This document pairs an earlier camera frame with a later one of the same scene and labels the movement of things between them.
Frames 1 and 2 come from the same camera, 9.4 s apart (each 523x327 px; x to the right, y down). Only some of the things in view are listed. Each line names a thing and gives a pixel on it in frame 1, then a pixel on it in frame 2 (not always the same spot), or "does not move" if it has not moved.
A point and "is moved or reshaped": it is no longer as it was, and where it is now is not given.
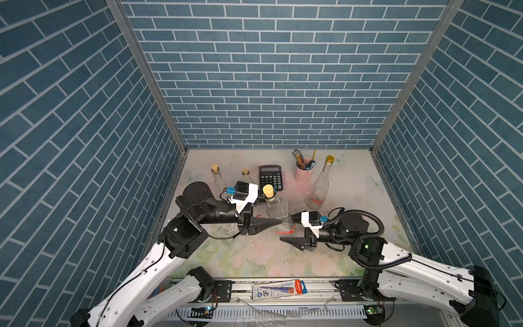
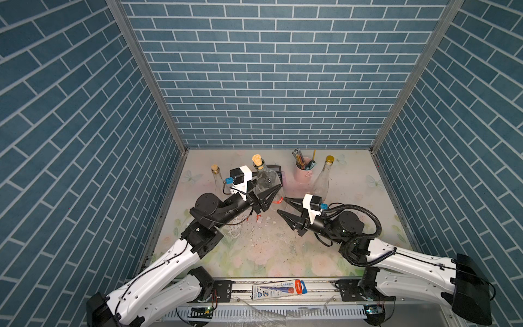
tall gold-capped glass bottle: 319,193 does not move
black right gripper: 308,241 -> 303,223
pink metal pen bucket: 302,176 does not move
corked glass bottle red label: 278,210 is moved or reshaped
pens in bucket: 300,162 does not move
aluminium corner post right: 432,42 does not move
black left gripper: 255,225 -> 255,201
